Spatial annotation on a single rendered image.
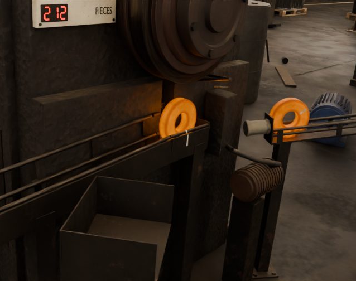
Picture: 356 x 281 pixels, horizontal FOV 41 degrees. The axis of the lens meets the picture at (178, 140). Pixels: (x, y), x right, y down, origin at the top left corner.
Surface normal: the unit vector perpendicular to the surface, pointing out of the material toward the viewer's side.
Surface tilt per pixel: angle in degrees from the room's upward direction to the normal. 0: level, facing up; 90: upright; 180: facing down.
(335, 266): 0
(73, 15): 90
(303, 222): 0
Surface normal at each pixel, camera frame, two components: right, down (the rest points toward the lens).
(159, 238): 0.07, -0.89
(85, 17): 0.74, 0.31
